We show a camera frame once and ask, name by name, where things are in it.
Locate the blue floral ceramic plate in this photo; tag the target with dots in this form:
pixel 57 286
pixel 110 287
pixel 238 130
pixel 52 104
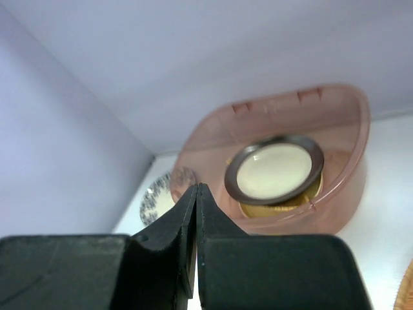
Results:
pixel 164 192

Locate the brown rimmed cream plate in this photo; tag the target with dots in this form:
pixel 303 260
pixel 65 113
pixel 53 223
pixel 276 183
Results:
pixel 274 170

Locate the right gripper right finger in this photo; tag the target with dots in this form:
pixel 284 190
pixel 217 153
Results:
pixel 218 239

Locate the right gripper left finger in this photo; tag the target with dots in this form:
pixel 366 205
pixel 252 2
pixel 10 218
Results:
pixel 164 258

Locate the orange woven bamboo tray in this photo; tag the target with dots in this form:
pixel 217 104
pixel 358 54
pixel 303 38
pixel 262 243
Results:
pixel 404 298

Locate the translucent pink plastic bin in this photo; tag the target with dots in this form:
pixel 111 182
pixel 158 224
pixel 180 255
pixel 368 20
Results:
pixel 336 116

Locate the yellow plastic plate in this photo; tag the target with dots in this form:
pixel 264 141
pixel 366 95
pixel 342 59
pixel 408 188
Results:
pixel 263 211

